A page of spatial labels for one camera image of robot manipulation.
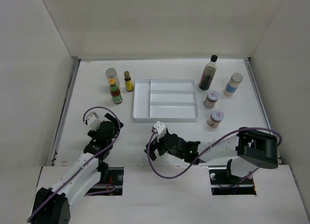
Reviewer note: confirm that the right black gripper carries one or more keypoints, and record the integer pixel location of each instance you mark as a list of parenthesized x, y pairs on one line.
[(153, 145)]

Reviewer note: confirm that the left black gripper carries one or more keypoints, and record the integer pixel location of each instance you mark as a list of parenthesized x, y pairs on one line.
[(93, 133)]

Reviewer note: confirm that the red chili sauce bottle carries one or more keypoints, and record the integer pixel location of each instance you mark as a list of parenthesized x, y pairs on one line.
[(115, 91)]

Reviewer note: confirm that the silver lid clear jar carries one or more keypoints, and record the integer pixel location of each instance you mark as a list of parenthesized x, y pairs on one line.
[(111, 73)]

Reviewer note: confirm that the small yellow label bottle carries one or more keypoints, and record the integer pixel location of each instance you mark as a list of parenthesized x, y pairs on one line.
[(128, 82)]

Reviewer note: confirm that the red lid spice jar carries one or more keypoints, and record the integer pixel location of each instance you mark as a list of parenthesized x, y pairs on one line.
[(215, 118), (211, 99)]

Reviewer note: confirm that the tall dark sauce bottle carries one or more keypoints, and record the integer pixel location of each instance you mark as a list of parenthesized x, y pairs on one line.
[(208, 73)]

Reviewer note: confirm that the blue label white powder jar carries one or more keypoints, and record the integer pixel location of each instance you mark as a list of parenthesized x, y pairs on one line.
[(233, 84)]

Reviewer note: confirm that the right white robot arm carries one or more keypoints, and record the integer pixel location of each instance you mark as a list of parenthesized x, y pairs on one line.
[(248, 149)]

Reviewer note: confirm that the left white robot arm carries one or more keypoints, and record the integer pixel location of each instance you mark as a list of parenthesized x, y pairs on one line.
[(88, 176)]

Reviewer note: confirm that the white divided organizer tray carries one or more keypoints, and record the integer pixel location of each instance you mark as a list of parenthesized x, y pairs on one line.
[(171, 100)]

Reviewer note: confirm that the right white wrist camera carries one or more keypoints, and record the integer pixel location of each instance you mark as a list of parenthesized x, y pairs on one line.
[(159, 129)]

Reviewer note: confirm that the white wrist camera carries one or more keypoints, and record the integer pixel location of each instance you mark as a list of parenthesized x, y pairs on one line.
[(159, 129), (92, 121)]

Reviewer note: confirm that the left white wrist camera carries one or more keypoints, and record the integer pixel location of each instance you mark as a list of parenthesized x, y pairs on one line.
[(92, 121)]

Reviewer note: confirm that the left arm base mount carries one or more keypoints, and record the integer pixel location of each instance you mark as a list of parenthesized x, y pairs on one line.
[(110, 183)]

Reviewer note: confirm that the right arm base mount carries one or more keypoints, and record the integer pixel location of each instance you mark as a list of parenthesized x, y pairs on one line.
[(224, 183)]

